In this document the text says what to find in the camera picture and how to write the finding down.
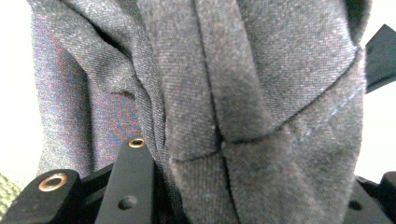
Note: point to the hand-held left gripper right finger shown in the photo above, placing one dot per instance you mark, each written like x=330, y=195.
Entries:
x=364, y=205

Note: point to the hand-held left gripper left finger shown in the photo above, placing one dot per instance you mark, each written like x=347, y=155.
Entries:
x=130, y=174

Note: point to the green woven basket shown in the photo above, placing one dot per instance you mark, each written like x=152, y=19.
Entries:
x=6, y=196

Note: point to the dark grey garment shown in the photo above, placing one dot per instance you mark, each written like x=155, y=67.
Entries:
x=249, y=93

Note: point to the white board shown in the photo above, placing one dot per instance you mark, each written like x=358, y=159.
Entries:
x=15, y=93

